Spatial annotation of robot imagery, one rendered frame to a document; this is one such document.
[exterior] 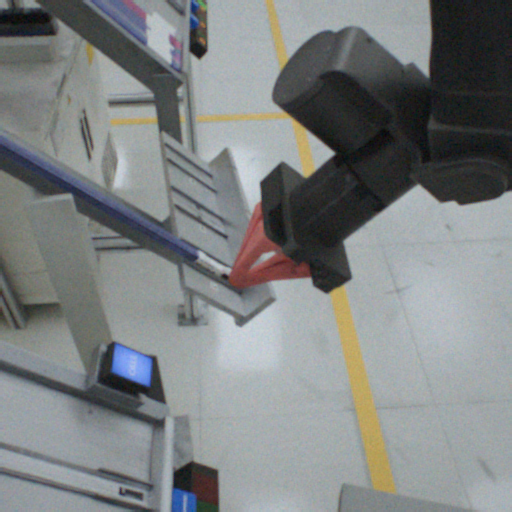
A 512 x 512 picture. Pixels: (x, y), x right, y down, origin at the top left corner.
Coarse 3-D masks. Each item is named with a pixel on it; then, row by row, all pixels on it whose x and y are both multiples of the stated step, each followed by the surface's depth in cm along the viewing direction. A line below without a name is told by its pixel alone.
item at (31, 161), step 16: (0, 144) 53; (16, 144) 54; (16, 160) 54; (32, 160) 55; (48, 176) 56; (64, 176) 57; (80, 192) 58; (96, 192) 60; (112, 208) 61; (128, 224) 63; (144, 224) 63; (160, 240) 65; (176, 240) 67; (192, 256) 68
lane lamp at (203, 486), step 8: (192, 480) 60; (200, 480) 61; (208, 480) 61; (216, 480) 62; (192, 488) 59; (200, 488) 60; (208, 488) 61; (216, 488) 62; (200, 496) 59; (208, 496) 60; (216, 496) 61; (216, 504) 60
